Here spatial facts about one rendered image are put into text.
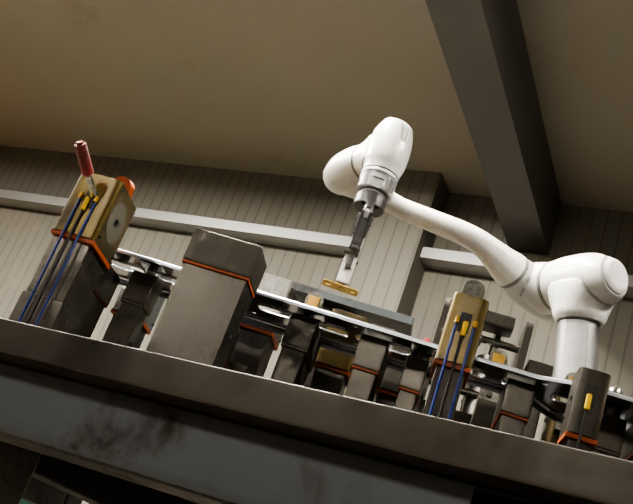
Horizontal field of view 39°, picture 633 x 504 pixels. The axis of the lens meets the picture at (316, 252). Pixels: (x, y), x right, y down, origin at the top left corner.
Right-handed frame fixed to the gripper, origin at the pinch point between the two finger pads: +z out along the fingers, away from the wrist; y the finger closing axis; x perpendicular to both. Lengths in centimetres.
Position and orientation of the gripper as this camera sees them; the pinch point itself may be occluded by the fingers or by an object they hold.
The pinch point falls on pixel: (346, 271)
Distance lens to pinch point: 201.7
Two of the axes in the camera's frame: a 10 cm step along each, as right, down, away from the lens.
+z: -3.2, 8.6, -3.9
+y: 1.0, -3.7, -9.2
